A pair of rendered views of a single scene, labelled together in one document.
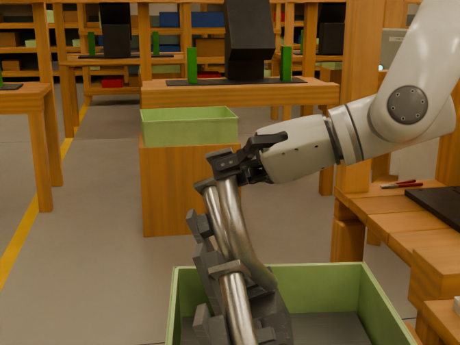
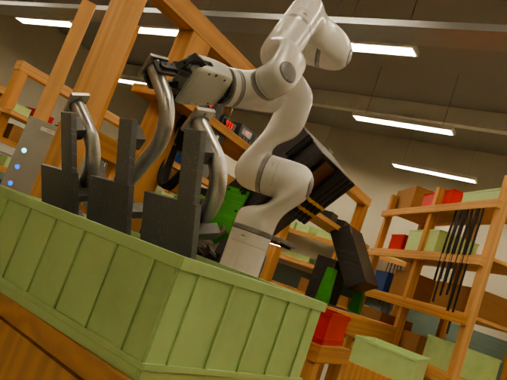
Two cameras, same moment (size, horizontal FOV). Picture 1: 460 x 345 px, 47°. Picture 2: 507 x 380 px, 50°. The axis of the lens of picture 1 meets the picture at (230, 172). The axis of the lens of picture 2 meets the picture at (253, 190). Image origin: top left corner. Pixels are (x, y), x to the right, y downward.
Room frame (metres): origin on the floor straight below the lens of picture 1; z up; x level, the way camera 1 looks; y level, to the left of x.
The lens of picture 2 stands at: (-0.13, 0.58, 0.98)
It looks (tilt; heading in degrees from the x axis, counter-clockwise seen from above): 8 degrees up; 313
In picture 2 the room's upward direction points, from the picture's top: 20 degrees clockwise
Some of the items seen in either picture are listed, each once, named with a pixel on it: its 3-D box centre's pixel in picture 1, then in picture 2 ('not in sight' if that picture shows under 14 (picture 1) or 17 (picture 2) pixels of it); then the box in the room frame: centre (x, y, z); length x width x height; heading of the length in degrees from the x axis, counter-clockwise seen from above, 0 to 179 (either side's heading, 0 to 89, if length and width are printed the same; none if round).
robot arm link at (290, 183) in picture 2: not in sight; (275, 197); (0.89, -0.62, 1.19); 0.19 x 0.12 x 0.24; 27
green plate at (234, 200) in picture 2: not in sight; (231, 210); (1.50, -1.10, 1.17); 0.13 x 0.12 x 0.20; 100
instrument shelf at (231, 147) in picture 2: not in sight; (210, 130); (1.83, -1.12, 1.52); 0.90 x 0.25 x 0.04; 100
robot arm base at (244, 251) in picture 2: not in sight; (241, 263); (0.92, -0.61, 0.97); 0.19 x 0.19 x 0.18
